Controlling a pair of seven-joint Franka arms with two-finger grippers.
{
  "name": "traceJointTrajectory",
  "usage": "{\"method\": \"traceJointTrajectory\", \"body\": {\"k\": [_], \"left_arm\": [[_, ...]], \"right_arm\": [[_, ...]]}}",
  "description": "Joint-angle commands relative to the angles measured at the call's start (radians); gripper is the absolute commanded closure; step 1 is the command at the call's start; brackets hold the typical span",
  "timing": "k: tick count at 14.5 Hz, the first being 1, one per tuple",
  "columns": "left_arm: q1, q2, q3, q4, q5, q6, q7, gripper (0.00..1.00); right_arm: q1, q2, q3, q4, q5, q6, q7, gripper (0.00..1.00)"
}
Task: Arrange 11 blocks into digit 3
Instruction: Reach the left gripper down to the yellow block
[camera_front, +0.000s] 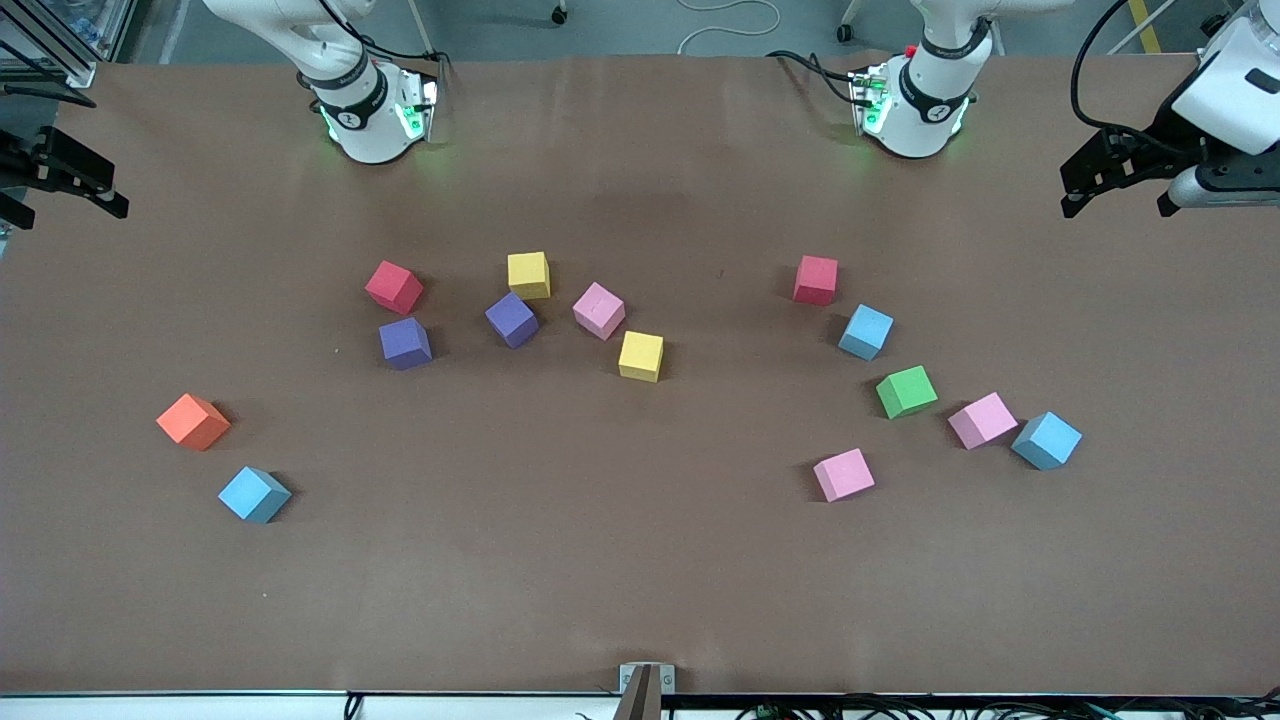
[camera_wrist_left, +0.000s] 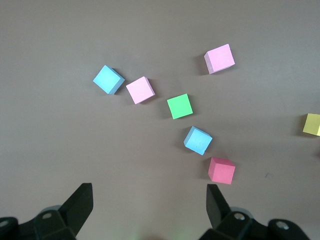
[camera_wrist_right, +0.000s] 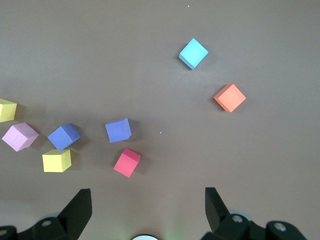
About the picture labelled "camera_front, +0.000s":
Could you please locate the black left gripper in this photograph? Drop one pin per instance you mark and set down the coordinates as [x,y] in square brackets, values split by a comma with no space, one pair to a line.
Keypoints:
[1147,148]

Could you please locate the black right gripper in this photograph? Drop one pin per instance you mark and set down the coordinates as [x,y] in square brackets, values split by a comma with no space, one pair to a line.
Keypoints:
[38,162]

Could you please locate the red foam cube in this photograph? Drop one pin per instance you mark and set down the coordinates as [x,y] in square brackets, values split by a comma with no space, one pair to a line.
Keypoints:
[815,280]
[393,287]

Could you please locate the purple foam cube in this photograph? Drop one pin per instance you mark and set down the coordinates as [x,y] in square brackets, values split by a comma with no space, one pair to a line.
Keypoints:
[405,343]
[512,320]

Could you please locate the yellow foam cube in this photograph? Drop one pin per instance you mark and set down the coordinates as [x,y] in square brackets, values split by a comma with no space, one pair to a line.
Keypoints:
[528,275]
[640,356]

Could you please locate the pink foam cube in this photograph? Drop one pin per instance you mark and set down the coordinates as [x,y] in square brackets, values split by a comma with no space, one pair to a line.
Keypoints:
[843,474]
[598,310]
[982,420]

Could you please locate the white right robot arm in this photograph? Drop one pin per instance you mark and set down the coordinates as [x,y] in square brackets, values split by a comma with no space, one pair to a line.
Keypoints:
[365,120]

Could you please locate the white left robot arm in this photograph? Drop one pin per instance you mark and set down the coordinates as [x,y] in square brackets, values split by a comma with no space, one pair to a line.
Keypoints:
[930,110]

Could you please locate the orange foam cube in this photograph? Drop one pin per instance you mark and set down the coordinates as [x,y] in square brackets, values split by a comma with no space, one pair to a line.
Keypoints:
[193,421]

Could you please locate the blue foam cube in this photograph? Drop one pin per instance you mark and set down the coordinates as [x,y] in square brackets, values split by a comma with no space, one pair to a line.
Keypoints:
[865,332]
[1046,440]
[254,494]

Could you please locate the green foam cube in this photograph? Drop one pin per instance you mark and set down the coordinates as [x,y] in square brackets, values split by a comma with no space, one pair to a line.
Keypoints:
[906,391]

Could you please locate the brown table cover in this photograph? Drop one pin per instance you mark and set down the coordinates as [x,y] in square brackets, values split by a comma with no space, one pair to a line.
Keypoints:
[640,580]

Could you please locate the aluminium frame post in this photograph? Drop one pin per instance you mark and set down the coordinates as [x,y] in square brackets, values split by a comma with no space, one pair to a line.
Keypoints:
[75,72]

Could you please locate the grey metal bracket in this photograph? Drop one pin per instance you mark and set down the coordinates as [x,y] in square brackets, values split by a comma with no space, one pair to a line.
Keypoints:
[647,700]

